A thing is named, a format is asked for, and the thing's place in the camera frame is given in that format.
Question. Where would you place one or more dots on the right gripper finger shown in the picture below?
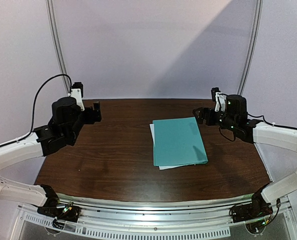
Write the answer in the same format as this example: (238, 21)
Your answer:
(198, 111)
(200, 118)

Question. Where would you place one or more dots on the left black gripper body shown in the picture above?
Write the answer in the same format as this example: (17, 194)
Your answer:
(77, 125)

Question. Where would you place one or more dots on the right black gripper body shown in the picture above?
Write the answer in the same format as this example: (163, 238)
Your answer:
(208, 117)

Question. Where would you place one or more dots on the teal file folder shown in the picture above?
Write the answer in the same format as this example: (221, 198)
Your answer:
(178, 141)

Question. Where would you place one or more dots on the white printed paper sheet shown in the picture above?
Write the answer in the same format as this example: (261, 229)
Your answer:
(152, 130)

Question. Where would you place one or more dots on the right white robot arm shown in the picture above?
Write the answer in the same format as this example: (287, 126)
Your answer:
(262, 132)

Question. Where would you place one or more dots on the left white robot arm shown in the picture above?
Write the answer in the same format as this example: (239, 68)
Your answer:
(41, 142)

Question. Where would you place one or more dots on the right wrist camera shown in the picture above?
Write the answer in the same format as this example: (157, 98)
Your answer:
(219, 98)

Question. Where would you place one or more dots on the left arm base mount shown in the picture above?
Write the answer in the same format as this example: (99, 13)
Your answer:
(61, 213)

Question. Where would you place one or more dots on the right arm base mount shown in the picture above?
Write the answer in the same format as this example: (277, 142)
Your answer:
(256, 209)

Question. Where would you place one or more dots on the aluminium mounting rail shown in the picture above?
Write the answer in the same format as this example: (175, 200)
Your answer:
(124, 220)

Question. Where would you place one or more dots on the right aluminium wall post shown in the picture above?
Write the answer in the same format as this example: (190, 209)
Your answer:
(251, 46)

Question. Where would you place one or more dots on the aluminium wall post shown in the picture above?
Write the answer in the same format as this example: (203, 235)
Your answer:
(50, 9)
(251, 46)

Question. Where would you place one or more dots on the left aluminium wall post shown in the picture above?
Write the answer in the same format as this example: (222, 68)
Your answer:
(50, 9)

